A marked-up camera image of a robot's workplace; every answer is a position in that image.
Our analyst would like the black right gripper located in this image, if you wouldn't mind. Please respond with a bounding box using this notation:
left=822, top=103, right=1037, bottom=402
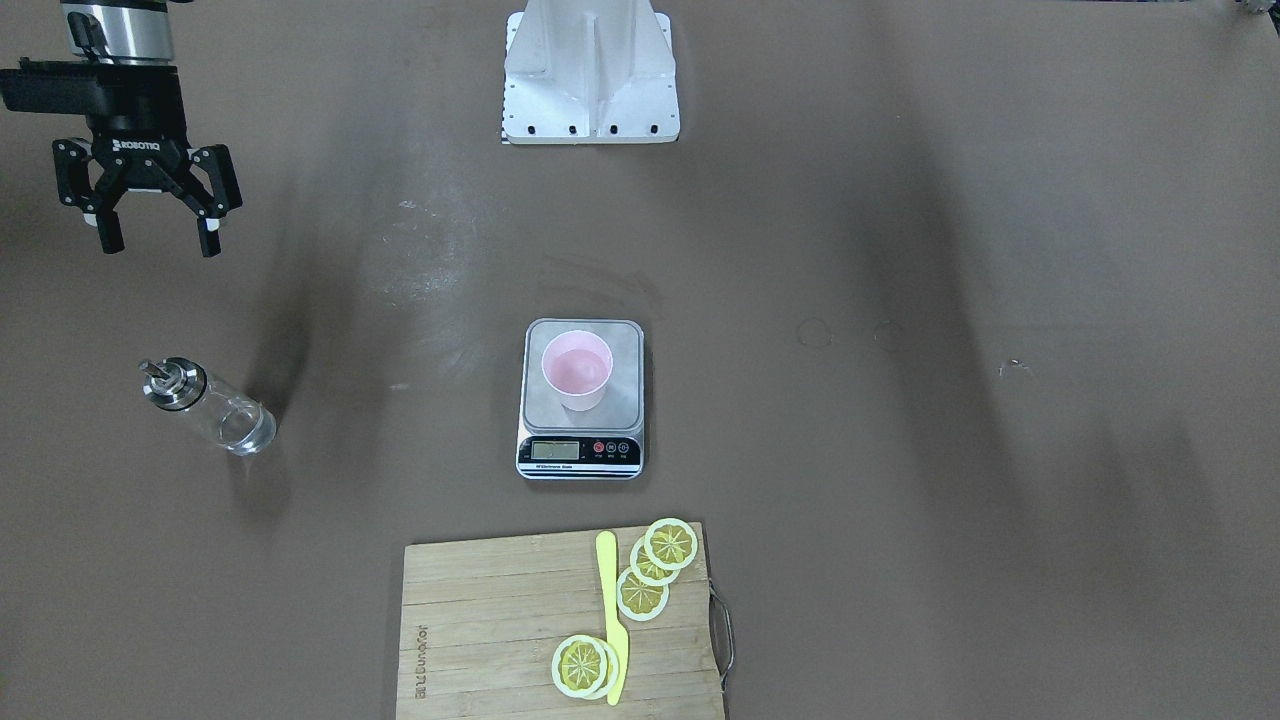
left=3, top=58, right=243, bottom=258

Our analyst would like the glass sauce bottle metal spout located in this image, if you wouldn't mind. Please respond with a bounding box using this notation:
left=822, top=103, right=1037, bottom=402
left=138, top=356, right=278, bottom=457

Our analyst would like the pink plastic cup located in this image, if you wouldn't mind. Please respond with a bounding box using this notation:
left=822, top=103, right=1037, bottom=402
left=540, top=331, right=614, bottom=413

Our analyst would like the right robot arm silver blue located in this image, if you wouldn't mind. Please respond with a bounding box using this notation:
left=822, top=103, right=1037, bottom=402
left=3, top=1, right=243, bottom=258

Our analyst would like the digital kitchen scale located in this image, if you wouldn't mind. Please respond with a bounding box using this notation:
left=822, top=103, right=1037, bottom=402
left=515, top=318, right=646, bottom=480

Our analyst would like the bamboo cutting board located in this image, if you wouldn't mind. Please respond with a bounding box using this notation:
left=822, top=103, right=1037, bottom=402
left=396, top=530, right=728, bottom=719

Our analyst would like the lemon slice top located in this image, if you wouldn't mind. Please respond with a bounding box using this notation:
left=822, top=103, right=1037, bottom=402
left=643, top=518, right=699, bottom=571

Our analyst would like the lemon slice bottom pair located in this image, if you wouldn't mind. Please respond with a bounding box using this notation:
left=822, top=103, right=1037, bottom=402
left=550, top=634, right=621, bottom=700

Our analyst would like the yellow plastic knife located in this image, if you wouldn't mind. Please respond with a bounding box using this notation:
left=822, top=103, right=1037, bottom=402
left=595, top=530, right=630, bottom=706

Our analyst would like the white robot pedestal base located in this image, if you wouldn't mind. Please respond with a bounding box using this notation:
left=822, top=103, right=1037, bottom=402
left=500, top=1, right=681, bottom=145

